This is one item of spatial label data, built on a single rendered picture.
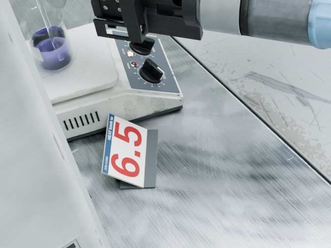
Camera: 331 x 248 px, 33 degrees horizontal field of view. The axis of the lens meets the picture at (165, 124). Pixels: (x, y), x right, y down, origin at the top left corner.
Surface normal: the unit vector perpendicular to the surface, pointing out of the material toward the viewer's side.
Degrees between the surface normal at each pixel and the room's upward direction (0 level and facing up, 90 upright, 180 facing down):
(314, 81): 0
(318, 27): 78
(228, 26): 101
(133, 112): 90
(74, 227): 90
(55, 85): 0
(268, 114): 0
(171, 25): 90
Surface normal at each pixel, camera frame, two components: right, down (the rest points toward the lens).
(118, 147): 0.56, -0.50
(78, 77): -0.11, -0.62
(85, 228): 0.71, 0.50
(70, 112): 0.27, 0.74
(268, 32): -0.29, 0.88
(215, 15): -0.35, 0.64
